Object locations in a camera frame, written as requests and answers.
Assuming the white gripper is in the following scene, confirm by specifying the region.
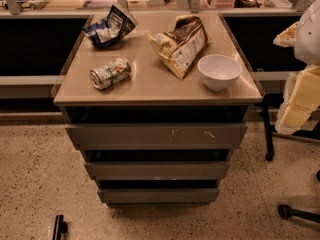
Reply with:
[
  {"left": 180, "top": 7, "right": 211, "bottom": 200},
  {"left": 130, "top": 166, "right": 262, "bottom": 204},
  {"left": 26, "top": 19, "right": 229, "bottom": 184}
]
[{"left": 275, "top": 64, "right": 320, "bottom": 135}]

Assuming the grey drawer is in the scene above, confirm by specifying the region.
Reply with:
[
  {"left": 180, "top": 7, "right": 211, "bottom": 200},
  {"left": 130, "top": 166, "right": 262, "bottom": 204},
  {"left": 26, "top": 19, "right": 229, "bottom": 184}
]
[
  {"left": 97, "top": 188, "right": 219, "bottom": 204},
  {"left": 66, "top": 123, "right": 248, "bottom": 150},
  {"left": 85, "top": 161, "right": 229, "bottom": 180}
]

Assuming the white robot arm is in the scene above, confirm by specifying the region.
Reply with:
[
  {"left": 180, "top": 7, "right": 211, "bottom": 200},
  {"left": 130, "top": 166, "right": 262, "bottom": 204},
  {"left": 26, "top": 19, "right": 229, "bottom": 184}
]
[{"left": 273, "top": 0, "right": 320, "bottom": 135}]

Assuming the grey top drawer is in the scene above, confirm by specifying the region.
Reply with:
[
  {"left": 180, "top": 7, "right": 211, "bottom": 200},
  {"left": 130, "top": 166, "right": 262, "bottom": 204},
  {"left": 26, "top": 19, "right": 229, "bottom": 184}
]
[{"left": 66, "top": 123, "right": 248, "bottom": 150}]

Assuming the grey drawer cabinet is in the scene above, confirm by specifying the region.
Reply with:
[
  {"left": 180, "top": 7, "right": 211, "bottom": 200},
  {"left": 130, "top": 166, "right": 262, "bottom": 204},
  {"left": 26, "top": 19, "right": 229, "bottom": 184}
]
[{"left": 54, "top": 12, "right": 263, "bottom": 190}]

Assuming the grey bottom drawer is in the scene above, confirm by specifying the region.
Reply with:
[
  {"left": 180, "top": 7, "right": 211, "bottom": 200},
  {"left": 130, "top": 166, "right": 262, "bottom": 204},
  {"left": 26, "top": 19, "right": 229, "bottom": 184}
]
[{"left": 97, "top": 188, "right": 219, "bottom": 204}]

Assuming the black table leg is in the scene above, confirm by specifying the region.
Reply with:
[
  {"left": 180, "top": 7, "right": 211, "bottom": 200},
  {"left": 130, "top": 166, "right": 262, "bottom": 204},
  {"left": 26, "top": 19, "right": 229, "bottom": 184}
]
[{"left": 261, "top": 99, "right": 274, "bottom": 162}]

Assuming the white bowl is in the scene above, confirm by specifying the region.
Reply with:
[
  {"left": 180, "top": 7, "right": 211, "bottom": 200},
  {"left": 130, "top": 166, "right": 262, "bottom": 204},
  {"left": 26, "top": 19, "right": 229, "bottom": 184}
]
[{"left": 197, "top": 54, "right": 242, "bottom": 91}]

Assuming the black chair base caster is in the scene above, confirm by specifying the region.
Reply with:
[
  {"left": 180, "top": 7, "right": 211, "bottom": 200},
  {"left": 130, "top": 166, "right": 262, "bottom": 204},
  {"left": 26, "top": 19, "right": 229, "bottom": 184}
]
[{"left": 277, "top": 204, "right": 320, "bottom": 223}]

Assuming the brown yellow chip bag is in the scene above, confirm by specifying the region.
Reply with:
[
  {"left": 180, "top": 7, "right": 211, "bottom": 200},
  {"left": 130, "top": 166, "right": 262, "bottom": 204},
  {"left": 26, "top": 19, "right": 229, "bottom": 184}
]
[{"left": 148, "top": 15, "right": 208, "bottom": 80}]

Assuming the silver green soda can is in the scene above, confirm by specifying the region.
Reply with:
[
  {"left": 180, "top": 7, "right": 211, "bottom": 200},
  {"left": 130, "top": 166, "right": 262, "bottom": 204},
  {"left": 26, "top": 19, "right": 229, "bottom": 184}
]
[{"left": 90, "top": 57, "right": 131, "bottom": 90}]

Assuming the blue white chip bag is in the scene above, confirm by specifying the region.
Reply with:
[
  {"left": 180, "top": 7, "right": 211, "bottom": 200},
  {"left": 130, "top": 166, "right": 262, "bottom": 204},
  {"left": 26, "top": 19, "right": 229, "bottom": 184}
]
[{"left": 83, "top": 4, "right": 138, "bottom": 48}]

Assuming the black object on floor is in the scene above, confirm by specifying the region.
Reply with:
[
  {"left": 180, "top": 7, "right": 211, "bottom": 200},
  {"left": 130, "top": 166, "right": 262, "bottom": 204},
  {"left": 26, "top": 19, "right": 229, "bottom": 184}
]
[{"left": 52, "top": 215, "right": 68, "bottom": 240}]

